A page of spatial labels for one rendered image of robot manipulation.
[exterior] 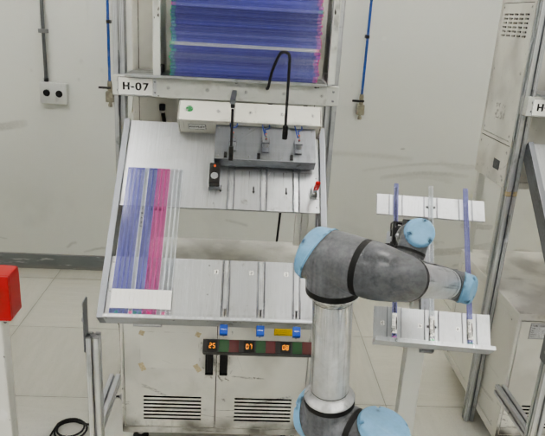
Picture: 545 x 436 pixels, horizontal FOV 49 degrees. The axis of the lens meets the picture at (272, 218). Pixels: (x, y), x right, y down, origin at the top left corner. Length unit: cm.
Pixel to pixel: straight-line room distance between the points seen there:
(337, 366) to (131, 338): 110
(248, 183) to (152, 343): 69
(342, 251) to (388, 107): 260
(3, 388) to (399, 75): 264
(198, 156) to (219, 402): 93
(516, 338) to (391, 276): 134
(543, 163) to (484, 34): 159
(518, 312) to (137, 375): 142
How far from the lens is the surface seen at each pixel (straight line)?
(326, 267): 119
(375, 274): 115
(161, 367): 232
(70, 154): 383
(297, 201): 202
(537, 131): 256
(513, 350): 248
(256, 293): 188
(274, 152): 203
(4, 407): 234
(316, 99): 214
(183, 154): 210
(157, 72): 210
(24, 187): 397
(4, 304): 211
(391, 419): 141
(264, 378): 233
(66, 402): 281
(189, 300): 188
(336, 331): 128
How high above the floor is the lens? 160
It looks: 18 degrees down
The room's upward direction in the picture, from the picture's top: 3 degrees clockwise
